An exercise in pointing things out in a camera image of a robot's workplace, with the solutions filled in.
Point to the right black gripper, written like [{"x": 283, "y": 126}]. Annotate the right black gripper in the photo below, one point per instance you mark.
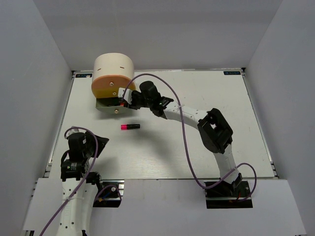
[{"x": 133, "y": 105}]

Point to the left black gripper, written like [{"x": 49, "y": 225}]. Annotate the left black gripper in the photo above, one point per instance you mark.
[{"x": 102, "y": 142}]

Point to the pink highlighter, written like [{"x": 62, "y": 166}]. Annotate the pink highlighter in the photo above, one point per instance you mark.
[{"x": 130, "y": 126}]

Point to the grey bottom drawer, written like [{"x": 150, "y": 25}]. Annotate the grey bottom drawer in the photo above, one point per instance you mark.
[{"x": 112, "y": 106}]

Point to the pink top drawer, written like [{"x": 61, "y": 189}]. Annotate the pink top drawer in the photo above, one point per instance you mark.
[{"x": 110, "y": 82}]

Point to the yellow drawer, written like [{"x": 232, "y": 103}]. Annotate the yellow drawer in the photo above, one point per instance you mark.
[{"x": 106, "y": 92}]

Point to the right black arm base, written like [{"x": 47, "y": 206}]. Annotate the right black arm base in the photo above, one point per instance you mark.
[{"x": 219, "y": 197}]

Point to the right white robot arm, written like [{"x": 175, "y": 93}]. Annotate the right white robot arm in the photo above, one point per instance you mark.
[{"x": 215, "y": 132}]

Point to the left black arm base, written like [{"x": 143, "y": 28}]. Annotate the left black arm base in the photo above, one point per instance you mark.
[{"x": 111, "y": 194}]

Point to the cream round drawer cabinet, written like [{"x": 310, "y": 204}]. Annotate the cream round drawer cabinet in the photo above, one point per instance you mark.
[{"x": 112, "y": 64}]

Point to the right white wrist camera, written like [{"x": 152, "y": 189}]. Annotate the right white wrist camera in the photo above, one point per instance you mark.
[{"x": 125, "y": 95}]

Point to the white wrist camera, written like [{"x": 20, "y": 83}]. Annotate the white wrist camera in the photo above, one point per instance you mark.
[
  {"x": 70, "y": 132},
  {"x": 125, "y": 95}
]

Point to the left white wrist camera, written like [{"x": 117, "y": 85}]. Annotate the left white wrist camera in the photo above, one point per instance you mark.
[{"x": 70, "y": 132}]

